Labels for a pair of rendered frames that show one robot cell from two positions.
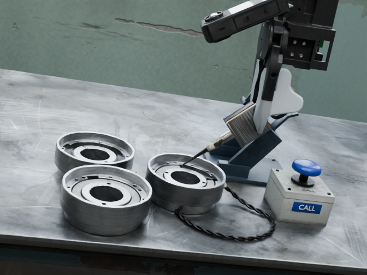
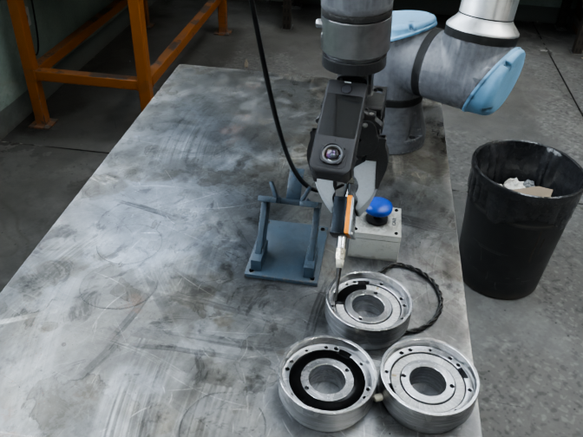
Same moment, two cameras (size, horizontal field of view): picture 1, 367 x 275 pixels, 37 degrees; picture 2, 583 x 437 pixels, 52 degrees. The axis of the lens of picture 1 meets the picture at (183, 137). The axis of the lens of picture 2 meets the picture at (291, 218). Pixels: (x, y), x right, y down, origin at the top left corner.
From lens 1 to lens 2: 0.82 m
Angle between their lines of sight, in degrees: 64
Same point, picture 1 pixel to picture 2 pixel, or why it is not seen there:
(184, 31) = not seen: outside the picture
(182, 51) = not seen: outside the picture
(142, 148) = (242, 332)
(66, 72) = not seen: outside the picture
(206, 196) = (407, 298)
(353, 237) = (409, 222)
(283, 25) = (370, 114)
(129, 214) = (469, 367)
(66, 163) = (362, 411)
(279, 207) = (394, 251)
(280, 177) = (371, 231)
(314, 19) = (370, 88)
